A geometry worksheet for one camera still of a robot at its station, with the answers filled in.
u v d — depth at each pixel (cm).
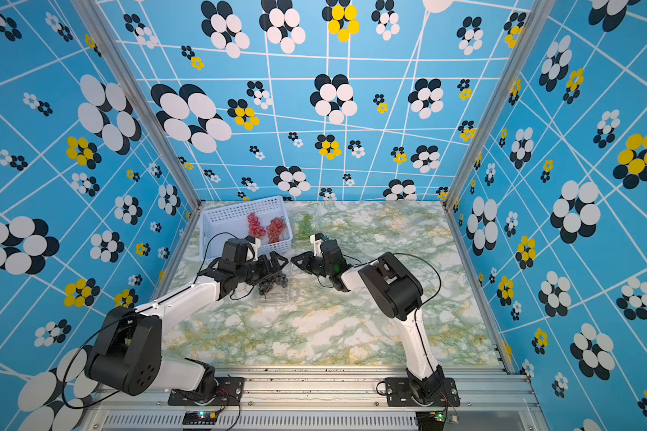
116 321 45
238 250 69
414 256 55
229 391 73
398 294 56
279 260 81
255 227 108
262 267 79
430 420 70
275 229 108
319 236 93
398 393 72
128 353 43
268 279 80
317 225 112
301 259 91
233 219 112
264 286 90
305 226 108
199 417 72
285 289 94
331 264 81
